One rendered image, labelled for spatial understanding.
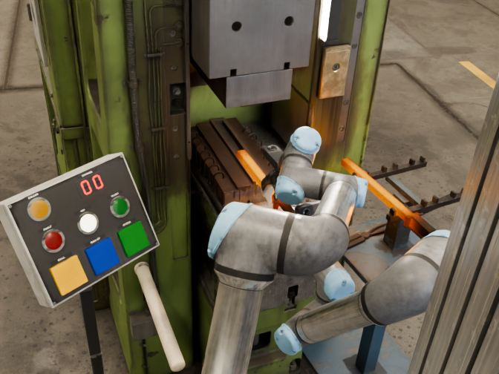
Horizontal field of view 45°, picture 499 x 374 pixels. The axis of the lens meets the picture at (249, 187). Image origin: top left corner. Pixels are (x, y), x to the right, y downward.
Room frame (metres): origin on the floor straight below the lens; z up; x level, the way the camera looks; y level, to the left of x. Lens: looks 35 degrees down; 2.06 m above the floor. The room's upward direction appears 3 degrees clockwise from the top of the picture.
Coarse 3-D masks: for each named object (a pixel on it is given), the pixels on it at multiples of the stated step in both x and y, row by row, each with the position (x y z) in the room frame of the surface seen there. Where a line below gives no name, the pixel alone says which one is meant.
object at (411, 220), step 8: (344, 160) 1.74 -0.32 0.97; (352, 168) 1.69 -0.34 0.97; (360, 168) 1.69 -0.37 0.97; (360, 176) 1.65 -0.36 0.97; (368, 176) 1.65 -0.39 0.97; (368, 184) 1.61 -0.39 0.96; (376, 184) 1.61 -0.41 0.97; (376, 192) 1.57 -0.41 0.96; (384, 192) 1.56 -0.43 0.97; (384, 200) 1.54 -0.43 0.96; (392, 200) 1.52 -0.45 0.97; (400, 208) 1.48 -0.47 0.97; (400, 216) 1.46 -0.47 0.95; (408, 216) 1.44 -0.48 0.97; (416, 216) 1.43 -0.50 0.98; (408, 224) 1.43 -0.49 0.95; (416, 224) 1.42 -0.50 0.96; (424, 224) 1.39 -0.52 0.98; (416, 232) 1.40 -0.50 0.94; (424, 232) 1.38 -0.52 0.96
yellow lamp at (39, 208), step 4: (36, 200) 1.15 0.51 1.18; (40, 200) 1.15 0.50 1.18; (32, 204) 1.13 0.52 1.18; (36, 204) 1.14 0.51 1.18; (40, 204) 1.14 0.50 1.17; (44, 204) 1.15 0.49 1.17; (32, 208) 1.13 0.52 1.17; (36, 208) 1.13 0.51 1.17; (40, 208) 1.14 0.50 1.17; (44, 208) 1.14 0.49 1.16; (32, 212) 1.12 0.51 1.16; (36, 212) 1.13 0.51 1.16; (40, 212) 1.13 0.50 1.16; (44, 212) 1.14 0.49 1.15; (36, 216) 1.12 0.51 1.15; (40, 216) 1.13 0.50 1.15; (44, 216) 1.13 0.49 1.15
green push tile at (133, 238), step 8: (136, 224) 1.25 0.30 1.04; (120, 232) 1.21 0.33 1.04; (128, 232) 1.23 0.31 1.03; (136, 232) 1.24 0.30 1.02; (144, 232) 1.25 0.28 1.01; (120, 240) 1.20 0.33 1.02; (128, 240) 1.21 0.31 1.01; (136, 240) 1.22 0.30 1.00; (144, 240) 1.24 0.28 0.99; (128, 248) 1.20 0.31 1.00; (136, 248) 1.21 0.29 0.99; (144, 248) 1.23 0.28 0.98; (128, 256) 1.19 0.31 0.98
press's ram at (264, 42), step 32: (192, 0) 1.61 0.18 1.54; (224, 0) 1.50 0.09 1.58; (256, 0) 1.53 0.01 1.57; (288, 0) 1.57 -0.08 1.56; (192, 32) 1.61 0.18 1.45; (224, 32) 1.50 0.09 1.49; (256, 32) 1.53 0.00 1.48; (288, 32) 1.57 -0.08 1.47; (224, 64) 1.50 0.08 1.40; (256, 64) 1.54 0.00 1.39; (288, 64) 1.59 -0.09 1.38
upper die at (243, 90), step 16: (192, 64) 1.78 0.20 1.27; (208, 80) 1.64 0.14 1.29; (224, 80) 1.51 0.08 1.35; (240, 80) 1.52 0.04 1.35; (256, 80) 1.54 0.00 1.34; (272, 80) 1.56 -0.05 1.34; (288, 80) 1.58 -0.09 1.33; (224, 96) 1.51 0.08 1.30; (240, 96) 1.52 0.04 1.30; (256, 96) 1.54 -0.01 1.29; (272, 96) 1.56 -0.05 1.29; (288, 96) 1.58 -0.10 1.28
